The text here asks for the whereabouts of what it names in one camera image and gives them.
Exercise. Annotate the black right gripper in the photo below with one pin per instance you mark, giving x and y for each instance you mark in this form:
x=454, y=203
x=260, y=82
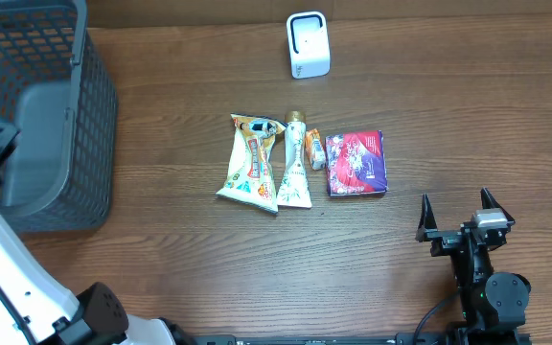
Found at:
x=445, y=240

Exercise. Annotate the red purple tissue pack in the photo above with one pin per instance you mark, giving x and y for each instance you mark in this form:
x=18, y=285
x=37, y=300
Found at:
x=356, y=164

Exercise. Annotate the small orange candy pack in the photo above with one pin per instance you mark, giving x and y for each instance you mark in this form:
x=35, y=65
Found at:
x=314, y=149

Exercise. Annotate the white cream tube gold cap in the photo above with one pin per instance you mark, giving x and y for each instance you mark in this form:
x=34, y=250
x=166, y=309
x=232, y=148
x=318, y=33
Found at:
x=294, y=188

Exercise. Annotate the cream snack bag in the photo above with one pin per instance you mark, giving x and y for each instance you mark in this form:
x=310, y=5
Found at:
x=250, y=177

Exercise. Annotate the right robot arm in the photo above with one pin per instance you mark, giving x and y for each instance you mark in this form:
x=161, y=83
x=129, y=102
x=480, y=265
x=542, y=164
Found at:
x=493, y=303

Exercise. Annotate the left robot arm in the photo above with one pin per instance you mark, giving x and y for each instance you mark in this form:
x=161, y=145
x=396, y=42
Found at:
x=36, y=309

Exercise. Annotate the grey plastic shopping basket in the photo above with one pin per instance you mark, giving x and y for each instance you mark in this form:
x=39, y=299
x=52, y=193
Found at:
x=58, y=100

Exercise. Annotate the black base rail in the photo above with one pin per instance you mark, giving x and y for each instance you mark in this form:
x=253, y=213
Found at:
x=397, y=339

